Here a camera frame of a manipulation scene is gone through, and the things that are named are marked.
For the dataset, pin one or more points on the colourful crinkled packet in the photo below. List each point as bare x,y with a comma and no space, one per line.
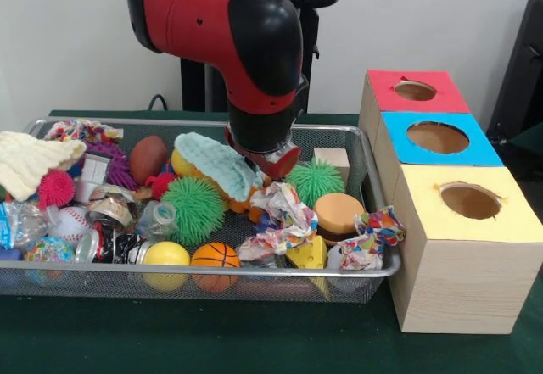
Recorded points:
366,238

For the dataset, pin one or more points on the colourful patterned fabric toy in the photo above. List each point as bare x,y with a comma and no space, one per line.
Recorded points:
276,221

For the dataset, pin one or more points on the light wooden cube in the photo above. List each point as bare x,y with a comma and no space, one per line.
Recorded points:
335,160

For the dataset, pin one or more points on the yellow ball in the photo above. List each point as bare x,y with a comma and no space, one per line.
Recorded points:
165,259

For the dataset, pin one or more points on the yellow cone toy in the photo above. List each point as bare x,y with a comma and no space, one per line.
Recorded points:
307,255

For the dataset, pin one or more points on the mint green cloth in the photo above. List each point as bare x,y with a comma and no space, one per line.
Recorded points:
216,162

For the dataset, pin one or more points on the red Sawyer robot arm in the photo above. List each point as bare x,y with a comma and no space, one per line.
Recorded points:
221,26

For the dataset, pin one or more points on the clear mesh bin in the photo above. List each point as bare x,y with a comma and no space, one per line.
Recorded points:
170,287

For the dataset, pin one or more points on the pink spiky ball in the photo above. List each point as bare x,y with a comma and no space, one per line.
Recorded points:
55,189

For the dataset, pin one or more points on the cream yellow cloth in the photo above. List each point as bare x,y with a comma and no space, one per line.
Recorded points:
30,160

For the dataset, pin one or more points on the wooden box with three holes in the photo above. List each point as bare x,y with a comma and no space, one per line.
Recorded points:
458,264

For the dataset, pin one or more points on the small basketball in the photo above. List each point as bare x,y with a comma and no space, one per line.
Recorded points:
338,217

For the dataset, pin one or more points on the brown toy football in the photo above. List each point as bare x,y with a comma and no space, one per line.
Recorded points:
147,159

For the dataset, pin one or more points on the green spiky ball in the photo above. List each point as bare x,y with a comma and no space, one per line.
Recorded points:
193,211
316,181

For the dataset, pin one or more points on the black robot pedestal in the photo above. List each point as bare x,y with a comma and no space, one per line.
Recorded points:
318,52

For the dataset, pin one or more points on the bright orange mini basketball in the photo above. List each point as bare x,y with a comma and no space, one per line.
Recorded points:
215,259

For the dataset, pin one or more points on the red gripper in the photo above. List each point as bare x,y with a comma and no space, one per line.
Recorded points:
278,162

